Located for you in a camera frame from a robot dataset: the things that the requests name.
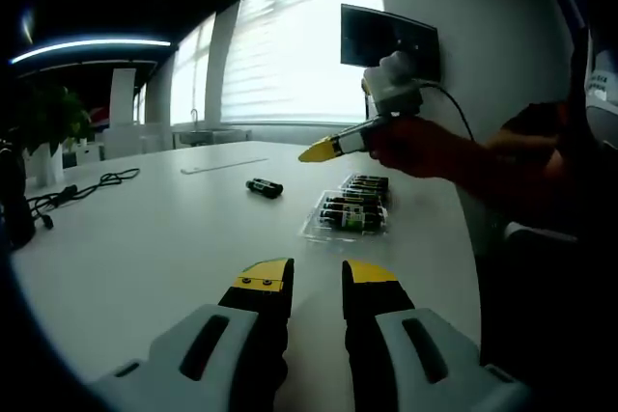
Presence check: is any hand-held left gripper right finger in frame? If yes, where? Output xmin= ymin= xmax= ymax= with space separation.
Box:
xmin=340 ymin=258 xmax=535 ymax=412

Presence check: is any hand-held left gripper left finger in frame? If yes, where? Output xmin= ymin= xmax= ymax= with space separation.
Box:
xmin=89 ymin=256 xmax=296 ymax=412

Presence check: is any brown medicine bottle green label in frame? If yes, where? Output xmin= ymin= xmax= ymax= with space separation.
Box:
xmin=245 ymin=179 xmax=277 ymax=200
xmin=255 ymin=179 xmax=285 ymax=197

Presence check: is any group of brown medicine bottles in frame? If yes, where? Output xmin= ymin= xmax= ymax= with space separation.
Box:
xmin=318 ymin=173 xmax=391 ymax=233

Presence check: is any clear plastic box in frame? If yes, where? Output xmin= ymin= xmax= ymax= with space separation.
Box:
xmin=298 ymin=171 xmax=394 ymax=243

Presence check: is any person's right hand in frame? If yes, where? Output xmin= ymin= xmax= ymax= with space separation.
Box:
xmin=370 ymin=116 xmax=467 ymax=180

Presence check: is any bright window with blinds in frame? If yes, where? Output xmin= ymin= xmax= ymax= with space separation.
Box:
xmin=168 ymin=0 xmax=385 ymax=126

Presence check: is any grey sink counter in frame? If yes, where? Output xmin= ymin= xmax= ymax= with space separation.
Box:
xmin=172 ymin=126 xmax=253 ymax=149

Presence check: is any person's dark clothed body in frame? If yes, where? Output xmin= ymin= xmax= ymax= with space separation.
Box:
xmin=477 ymin=102 xmax=618 ymax=412

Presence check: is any white low cabinet row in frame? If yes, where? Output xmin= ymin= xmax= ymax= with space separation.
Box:
xmin=103 ymin=122 xmax=175 ymax=160

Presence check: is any long ceiling light strip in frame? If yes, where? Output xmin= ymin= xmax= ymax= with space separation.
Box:
xmin=9 ymin=36 xmax=173 ymax=66

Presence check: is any green plant white pot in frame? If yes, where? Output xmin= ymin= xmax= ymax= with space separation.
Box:
xmin=12 ymin=83 xmax=98 ymax=187

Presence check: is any wall-mounted black monitor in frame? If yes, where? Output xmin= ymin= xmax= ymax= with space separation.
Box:
xmin=339 ymin=3 xmax=441 ymax=84

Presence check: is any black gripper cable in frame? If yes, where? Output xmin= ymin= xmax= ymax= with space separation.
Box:
xmin=418 ymin=82 xmax=477 ymax=144

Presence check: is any white blue wall poster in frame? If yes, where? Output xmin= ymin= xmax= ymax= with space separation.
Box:
xmin=549 ymin=0 xmax=618 ymax=107

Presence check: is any black power cable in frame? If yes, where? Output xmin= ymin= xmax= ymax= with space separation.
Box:
xmin=26 ymin=167 xmax=142 ymax=231

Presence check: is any red blue flag wall print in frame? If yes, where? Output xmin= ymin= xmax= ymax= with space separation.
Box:
xmin=89 ymin=105 xmax=113 ymax=132

